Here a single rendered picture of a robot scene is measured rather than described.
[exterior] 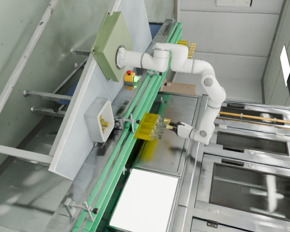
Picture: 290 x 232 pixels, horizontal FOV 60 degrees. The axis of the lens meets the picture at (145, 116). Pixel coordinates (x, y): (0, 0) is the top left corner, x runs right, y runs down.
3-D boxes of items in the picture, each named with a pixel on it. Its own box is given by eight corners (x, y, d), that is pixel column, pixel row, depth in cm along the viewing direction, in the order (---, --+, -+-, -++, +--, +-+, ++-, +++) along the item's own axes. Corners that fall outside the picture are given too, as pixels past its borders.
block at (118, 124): (113, 129, 173) (122, 130, 171) (111, 118, 167) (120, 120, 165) (115, 125, 175) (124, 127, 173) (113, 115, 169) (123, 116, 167)
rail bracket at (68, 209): (60, 215, 129) (100, 227, 123) (50, 198, 118) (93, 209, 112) (65, 207, 132) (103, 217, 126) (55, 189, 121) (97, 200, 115)
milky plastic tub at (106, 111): (91, 141, 158) (104, 143, 155) (84, 114, 143) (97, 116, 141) (103, 123, 170) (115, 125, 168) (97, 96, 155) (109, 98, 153)
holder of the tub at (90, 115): (93, 146, 161) (104, 148, 159) (83, 114, 143) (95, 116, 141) (103, 128, 174) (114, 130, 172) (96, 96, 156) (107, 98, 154)
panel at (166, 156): (107, 229, 141) (165, 246, 132) (106, 226, 139) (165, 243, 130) (150, 123, 205) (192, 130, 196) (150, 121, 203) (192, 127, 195)
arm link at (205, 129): (209, 101, 162) (202, 129, 172) (202, 107, 152) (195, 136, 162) (222, 105, 158) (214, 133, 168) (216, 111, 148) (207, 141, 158)
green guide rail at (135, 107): (124, 118, 170) (135, 120, 168) (124, 118, 169) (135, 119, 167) (176, 22, 294) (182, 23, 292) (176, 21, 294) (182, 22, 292)
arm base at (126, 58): (112, 59, 150) (136, 63, 146) (118, 41, 153) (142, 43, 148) (121, 70, 165) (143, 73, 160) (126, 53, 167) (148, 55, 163)
